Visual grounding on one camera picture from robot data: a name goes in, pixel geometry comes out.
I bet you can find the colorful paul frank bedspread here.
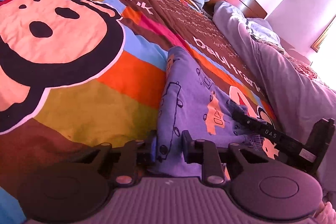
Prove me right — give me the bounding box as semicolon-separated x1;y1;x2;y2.
1;0;278;223

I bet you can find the grey lavender duvet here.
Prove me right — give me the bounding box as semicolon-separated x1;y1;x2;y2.
213;1;335;143

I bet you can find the framed picture on wall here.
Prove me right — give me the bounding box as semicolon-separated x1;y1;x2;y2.
310;15;336;52

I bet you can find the floral sheet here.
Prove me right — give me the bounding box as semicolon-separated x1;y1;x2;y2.
270;44;329;88

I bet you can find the blue printed pajama pant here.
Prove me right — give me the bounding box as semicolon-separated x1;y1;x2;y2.
153;47;270;177

